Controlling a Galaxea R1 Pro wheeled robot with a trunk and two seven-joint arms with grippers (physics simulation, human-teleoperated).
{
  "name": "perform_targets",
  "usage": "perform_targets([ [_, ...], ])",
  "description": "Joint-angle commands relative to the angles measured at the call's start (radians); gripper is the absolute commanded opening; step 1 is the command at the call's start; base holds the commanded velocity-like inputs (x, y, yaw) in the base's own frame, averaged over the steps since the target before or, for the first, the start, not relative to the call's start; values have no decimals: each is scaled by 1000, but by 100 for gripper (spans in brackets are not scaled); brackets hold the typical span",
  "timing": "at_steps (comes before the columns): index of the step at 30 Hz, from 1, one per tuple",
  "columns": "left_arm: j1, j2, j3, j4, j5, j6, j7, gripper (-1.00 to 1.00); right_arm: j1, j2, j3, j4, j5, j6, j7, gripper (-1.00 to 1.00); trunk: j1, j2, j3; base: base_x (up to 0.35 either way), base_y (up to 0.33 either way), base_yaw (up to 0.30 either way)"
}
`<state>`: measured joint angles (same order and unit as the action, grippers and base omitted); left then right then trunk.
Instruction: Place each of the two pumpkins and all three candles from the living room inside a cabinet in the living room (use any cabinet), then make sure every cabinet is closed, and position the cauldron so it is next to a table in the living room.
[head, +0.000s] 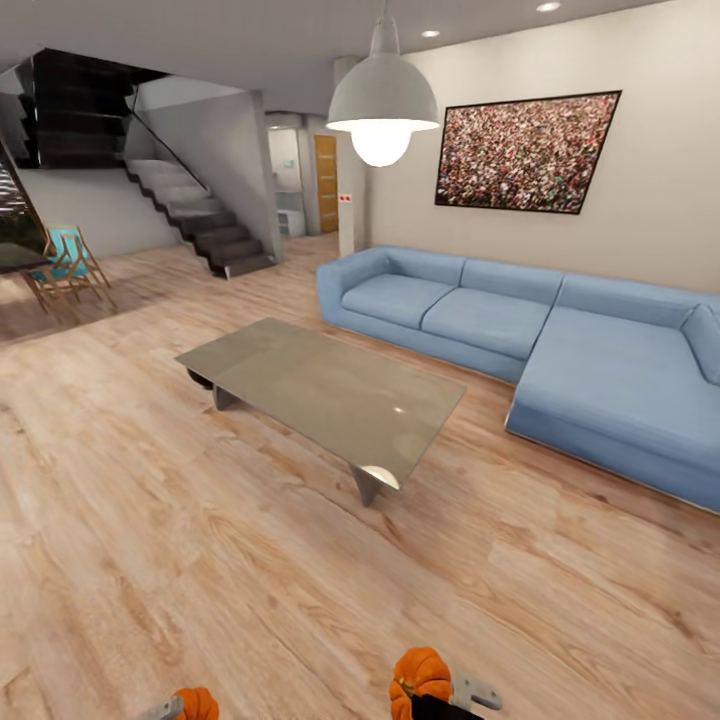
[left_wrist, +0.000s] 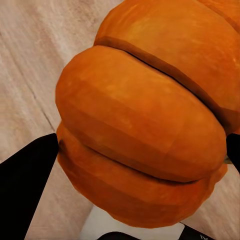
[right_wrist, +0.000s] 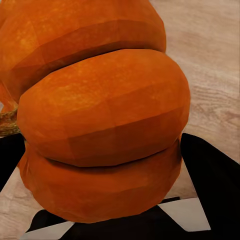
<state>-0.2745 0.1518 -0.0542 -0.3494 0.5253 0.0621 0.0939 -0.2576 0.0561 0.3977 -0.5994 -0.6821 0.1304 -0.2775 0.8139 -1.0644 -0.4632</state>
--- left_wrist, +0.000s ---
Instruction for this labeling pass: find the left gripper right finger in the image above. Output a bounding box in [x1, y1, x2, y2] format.
[226, 133, 240, 173]

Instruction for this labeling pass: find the pumpkin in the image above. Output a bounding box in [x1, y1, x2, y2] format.
[55, 0, 240, 229]

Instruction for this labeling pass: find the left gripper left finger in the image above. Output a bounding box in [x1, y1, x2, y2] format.
[0, 133, 59, 240]

